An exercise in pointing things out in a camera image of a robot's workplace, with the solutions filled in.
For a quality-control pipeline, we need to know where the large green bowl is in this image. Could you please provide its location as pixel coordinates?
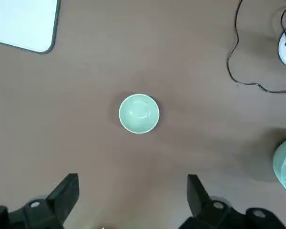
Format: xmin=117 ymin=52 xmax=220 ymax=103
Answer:
xmin=272 ymin=137 xmax=286 ymax=198

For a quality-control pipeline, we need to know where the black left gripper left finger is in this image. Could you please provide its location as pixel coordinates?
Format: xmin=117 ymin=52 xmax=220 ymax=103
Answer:
xmin=0 ymin=173 xmax=80 ymax=229

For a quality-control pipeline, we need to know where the black lamp cable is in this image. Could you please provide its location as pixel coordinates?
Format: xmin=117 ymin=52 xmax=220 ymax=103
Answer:
xmin=226 ymin=0 xmax=286 ymax=94

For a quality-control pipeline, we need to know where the small green bowl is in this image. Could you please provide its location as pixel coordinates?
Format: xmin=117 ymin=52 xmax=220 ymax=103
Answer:
xmin=118 ymin=94 xmax=160 ymax=134

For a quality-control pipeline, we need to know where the white rectangular tray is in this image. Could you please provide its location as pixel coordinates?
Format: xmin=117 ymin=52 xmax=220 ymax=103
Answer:
xmin=0 ymin=0 xmax=62 ymax=54

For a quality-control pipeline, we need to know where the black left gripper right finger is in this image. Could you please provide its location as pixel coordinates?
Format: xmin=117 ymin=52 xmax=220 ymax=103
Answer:
xmin=178 ymin=174 xmax=286 ymax=229

